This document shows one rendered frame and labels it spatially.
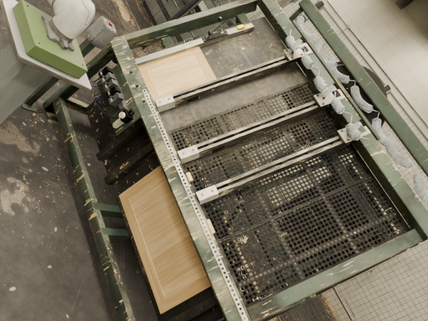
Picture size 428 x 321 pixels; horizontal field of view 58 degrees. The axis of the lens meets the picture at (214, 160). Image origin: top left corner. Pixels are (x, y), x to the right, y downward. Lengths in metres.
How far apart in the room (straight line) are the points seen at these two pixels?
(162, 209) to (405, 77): 5.71
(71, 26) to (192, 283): 1.68
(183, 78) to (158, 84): 0.19
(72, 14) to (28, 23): 0.23
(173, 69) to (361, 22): 5.69
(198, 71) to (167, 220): 1.09
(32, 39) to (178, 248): 1.50
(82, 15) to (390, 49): 6.25
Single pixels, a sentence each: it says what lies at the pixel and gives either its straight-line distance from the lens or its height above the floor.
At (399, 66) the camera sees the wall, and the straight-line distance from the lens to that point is 7.69.
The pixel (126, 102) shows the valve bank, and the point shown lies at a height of 0.74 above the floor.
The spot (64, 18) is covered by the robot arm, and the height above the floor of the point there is 0.96.
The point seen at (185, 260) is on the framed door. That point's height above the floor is 0.57.
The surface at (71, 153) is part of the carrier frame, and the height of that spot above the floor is 0.13.
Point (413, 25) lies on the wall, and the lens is 7.99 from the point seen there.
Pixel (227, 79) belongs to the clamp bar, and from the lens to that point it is 2.81.
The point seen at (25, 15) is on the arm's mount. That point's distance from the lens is 2.44.
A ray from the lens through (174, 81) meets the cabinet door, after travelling 2.86.
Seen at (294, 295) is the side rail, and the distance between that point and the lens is 2.26.
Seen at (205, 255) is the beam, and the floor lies 0.83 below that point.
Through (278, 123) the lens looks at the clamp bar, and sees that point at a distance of 2.63.
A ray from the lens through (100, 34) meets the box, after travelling 2.95.
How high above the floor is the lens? 1.84
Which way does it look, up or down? 18 degrees down
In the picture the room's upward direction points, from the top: 55 degrees clockwise
